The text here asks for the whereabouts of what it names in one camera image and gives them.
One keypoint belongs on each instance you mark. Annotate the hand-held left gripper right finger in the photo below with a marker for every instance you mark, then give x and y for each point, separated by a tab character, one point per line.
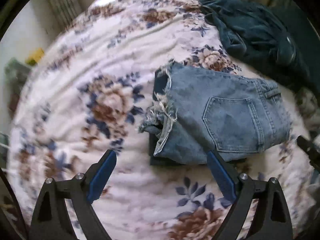
221	173

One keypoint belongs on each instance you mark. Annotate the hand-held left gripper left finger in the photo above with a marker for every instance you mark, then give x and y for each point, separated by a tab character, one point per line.
102	177

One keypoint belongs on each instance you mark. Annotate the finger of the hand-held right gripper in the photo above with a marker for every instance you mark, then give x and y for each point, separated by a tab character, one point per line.
308	148

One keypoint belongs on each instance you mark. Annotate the light blue denim pants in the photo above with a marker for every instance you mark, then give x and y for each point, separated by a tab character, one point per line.
220	117

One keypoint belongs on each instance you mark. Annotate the dark folded garment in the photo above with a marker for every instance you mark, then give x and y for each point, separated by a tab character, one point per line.
162	158

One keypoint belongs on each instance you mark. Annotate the floral printed blanket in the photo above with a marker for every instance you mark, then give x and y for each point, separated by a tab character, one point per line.
105	100

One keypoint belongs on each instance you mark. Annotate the dark teal velvet garment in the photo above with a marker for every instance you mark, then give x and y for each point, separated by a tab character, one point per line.
252	30

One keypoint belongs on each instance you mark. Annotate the grey green bag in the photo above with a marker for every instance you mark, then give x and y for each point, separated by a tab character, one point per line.
15	76

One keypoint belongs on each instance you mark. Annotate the yellow box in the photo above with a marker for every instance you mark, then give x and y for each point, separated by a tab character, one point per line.
36	55

